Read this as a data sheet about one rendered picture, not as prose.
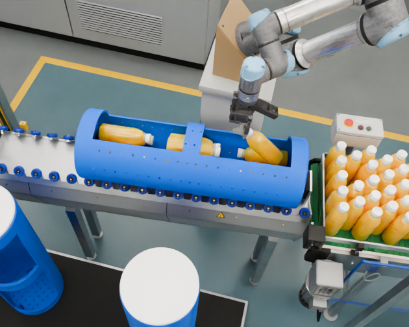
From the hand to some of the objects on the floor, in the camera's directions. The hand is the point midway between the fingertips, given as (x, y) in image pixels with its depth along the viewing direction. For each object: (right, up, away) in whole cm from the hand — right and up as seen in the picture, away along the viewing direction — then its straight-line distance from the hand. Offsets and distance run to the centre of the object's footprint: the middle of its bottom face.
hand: (246, 132), depth 171 cm
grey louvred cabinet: (-115, +104, +209) cm, 260 cm away
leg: (+15, -70, +103) cm, 126 cm away
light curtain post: (-122, -28, +122) cm, 175 cm away
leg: (-84, -68, +98) cm, 146 cm away
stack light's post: (+54, -112, +78) cm, 147 cm away
